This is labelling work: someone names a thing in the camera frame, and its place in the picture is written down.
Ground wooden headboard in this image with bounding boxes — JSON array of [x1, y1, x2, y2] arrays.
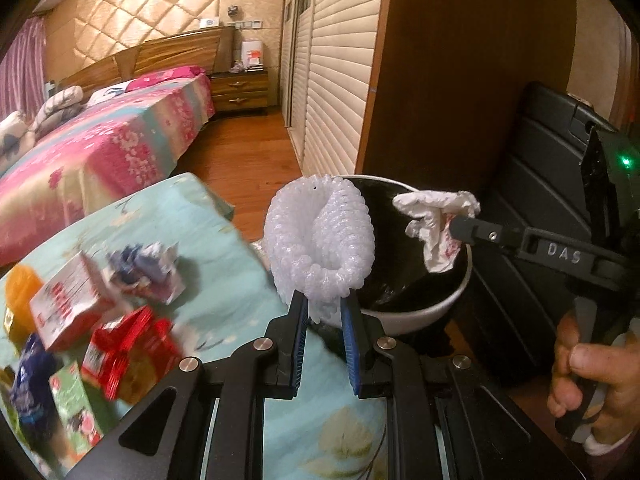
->
[[56, 26, 235, 96]]

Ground pink pillow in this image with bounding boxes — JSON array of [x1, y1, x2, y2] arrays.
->
[[126, 65, 206, 92]]

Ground person's right hand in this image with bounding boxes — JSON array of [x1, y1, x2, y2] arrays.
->
[[547, 313, 640, 445]]

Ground blue snack bag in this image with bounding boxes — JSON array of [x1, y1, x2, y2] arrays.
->
[[10, 333, 60, 444]]

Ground bed with pink sheet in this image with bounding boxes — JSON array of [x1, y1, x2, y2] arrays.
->
[[1, 75, 214, 264]]

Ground white black trash bin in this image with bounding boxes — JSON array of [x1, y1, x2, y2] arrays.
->
[[347, 174, 473, 336]]

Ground red snack wrapper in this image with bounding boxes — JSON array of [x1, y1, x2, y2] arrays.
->
[[80, 306, 182, 405]]

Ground white cartoon paper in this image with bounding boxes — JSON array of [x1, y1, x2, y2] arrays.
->
[[106, 242, 186, 304]]

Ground small green white carton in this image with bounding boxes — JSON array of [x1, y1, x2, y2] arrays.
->
[[49, 362, 105, 462]]

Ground white tissue wrapper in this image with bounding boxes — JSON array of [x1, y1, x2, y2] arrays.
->
[[393, 190, 480, 273]]

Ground louvered sliding wardrobe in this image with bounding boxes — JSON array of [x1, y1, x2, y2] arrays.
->
[[280, 0, 382, 174]]

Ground floral teal tablecloth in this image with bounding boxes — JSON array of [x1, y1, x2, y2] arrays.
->
[[23, 174, 388, 479]]

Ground white pillow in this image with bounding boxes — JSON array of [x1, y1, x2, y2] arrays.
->
[[86, 80, 132, 107]]

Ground red white carton box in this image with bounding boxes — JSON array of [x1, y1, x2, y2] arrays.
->
[[29, 252, 116, 351]]

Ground wooden nightstand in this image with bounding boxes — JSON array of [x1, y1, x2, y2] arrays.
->
[[209, 70, 269, 113]]

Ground white foam fruit net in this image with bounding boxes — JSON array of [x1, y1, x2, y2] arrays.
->
[[264, 174, 375, 327]]

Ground orange foam net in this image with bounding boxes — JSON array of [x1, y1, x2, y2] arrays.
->
[[3, 263, 43, 351]]

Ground white orange box on nightstand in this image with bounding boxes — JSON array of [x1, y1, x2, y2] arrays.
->
[[241, 40, 264, 72]]

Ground pink curtain right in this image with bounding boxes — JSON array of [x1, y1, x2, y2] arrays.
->
[[0, 16, 46, 120]]

